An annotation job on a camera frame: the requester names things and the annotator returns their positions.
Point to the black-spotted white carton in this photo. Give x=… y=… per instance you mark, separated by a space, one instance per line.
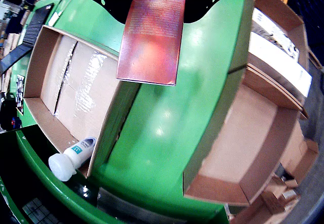
x=270 y=29

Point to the black white photo card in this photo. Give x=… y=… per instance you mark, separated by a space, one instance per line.
x=20 y=92

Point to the white bottle teal label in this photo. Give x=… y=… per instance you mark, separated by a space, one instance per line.
x=73 y=155

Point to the green metal shelf unit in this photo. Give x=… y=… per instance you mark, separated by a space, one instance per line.
x=30 y=155

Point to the blue white small box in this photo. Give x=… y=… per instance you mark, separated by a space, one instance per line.
x=15 y=123

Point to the brown cardboard box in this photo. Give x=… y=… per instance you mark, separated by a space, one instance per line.
x=243 y=138
x=278 y=4

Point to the tall white carton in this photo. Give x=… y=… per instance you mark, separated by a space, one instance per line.
x=281 y=64

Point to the shallow cardboard tray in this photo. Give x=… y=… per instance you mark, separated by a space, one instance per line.
x=83 y=87

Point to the red product box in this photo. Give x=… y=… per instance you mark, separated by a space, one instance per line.
x=152 y=44

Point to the black laptop keyboard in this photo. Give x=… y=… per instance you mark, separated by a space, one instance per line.
x=35 y=29

